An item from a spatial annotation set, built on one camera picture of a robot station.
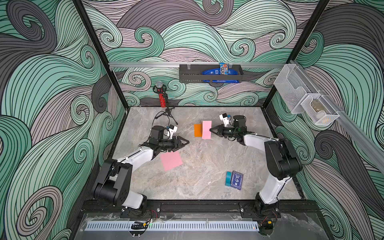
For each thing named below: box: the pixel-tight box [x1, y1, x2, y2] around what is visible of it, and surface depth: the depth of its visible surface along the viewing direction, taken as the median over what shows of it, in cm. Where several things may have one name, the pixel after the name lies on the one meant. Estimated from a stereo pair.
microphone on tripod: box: [152, 80, 179, 125], surface depth 103 cm
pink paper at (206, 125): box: [202, 120, 212, 140], surface depth 94 cm
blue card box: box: [230, 170, 244, 191], surface depth 83 cm
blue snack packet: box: [202, 62, 240, 83], surface depth 93 cm
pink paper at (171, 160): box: [160, 150, 183, 172], surface depth 92 cm
